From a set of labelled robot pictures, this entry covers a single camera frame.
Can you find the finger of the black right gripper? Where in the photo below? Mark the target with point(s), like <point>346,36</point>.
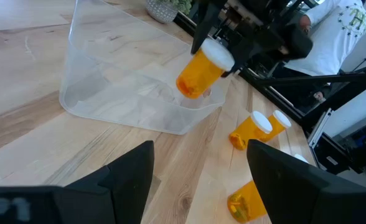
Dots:
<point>204,25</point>
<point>245,53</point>

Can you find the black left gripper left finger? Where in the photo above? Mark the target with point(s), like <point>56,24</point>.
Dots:
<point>124,186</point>

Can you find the small potted green plant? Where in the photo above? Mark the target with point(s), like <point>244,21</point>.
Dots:
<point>161,11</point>

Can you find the clear plastic basket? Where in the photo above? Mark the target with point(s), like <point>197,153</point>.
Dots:
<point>124,93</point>

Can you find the black equipment box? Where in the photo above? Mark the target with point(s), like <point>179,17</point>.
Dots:
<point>332,152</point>

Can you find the silver aluminium extrusion post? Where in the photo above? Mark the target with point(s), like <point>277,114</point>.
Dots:
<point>320,127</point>

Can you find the black metal table frame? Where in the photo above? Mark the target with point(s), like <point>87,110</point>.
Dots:
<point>326,78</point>

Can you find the person's hand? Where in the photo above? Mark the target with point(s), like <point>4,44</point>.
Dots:
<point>305,24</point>
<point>319,96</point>

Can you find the person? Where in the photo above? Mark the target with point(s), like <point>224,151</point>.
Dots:
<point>332,46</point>

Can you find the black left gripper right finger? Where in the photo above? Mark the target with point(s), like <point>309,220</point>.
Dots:
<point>295,193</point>

